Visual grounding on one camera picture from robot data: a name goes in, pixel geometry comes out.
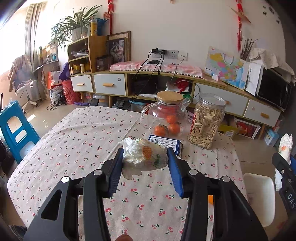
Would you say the tissue with orange print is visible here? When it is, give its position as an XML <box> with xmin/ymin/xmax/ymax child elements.
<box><xmin>120</xmin><ymin>138</ymin><xmax>168</xmax><ymax>180</ymax></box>

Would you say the white plastic trash bin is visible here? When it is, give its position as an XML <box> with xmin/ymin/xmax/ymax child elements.
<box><xmin>243</xmin><ymin>173</ymin><xmax>275</xmax><ymax>227</ymax></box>

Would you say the small blue white box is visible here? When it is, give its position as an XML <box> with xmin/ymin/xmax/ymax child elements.
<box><xmin>148</xmin><ymin>135</ymin><xmax>183</xmax><ymax>157</ymax></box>

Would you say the light blue carton box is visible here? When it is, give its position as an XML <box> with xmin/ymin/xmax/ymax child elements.
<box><xmin>264</xmin><ymin>128</ymin><xmax>279</xmax><ymax>147</ymax></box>

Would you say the orange mandarin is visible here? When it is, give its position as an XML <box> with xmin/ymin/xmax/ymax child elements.
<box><xmin>168</xmin><ymin>123</ymin><xmax>181</xmax><ymax>136</ymax></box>
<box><xmin>166</xmin><ymin>115</ymin><xmax>178</xmax><ymax>124</ymax></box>
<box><xmin>154</xmin><ymin>125</ymin><xmax>168</xmax><ymax>137</ymax></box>

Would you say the glass teapot with bamboo lid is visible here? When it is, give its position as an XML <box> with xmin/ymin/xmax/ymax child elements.
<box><xmin>140</xmin><ymin>90</ymin><xmax>191</xmax><ymax>137</ymax></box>

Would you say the cherry print tablecloth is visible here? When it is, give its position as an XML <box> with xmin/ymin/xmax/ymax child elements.
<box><xmin>8</xmin><ymin>106</ymin><xmax>246</xmax><ymax>240</ymax></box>

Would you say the white box with orange picture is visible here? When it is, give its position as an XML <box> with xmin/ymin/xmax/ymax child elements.
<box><xmin>234</xmin><ymin>118</ymin><xmax>261</xmax><ymax>140</ymax></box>

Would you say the yellow cardboard box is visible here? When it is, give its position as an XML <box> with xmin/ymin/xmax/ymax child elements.
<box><xmin>218</xmin><ymin>124</ymin><xmax>238</xmax><ymax>139</ymax></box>

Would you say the clear jar of biscuit sticks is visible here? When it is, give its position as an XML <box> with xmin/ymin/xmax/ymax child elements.
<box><xmin>188</xmin><ymin>93</ymin><xmax>226</xmax><ymax>149</ymax></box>

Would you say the black microwave oven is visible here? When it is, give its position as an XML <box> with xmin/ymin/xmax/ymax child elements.
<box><xmin>255</xmin><ymin>68</ymin><xmax>292</xmax><ymax>111</ymax></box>

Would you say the wooden white tv cabinet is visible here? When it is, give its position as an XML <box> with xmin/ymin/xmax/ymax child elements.
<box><xmin>71</xmin><ymin>71</ymin><xmax>281</xmax><ymax>134</ymax></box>

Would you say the pink lace cloth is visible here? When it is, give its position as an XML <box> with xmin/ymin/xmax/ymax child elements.
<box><xmin>109</xmin><ymin>61</ymin><xmax>203</xmax><ymax>78</ymax></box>

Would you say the floral cloth on microwave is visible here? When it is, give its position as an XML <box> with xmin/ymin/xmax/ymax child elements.
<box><xmin>249</xmin><ymin>48</ymin><xmax>295</xmax><ymax>86</ymax></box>

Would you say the blue plastic stool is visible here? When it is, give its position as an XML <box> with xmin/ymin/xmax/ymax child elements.
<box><xmin>1</xmin><ymin>101</ymin><xmax>40</xmax><ymax>164</ymax></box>

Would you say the wooden shelf unit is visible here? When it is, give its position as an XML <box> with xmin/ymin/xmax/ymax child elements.
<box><xmin>67</xmin><ymin>36</ymin><xmax>107</xmax><ymax>73</ymax></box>

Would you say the framed cat picture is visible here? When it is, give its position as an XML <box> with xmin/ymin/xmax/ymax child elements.
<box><xmin>106</xmin><ymin>31</ymin><xmax>132</xmax><ymax>64</ymax></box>

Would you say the green potted plant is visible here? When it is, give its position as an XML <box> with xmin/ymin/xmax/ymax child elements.
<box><xmin>51</xmin><ymin>4</ymin><xmax>101</xmax><ymax>49</ymax></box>

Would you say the red hanging decoration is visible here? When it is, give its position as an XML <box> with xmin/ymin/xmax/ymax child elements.
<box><xmin>231</xmin><ymin>0</ymin><xmax>251</xmax><ymax>52</ymax></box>

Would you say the white wall socket strip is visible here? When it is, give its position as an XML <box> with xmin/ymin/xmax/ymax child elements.
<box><xmin>151</xmin><ymin>48</ymin><xmax>188</xmax><ymax>61</ymax></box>

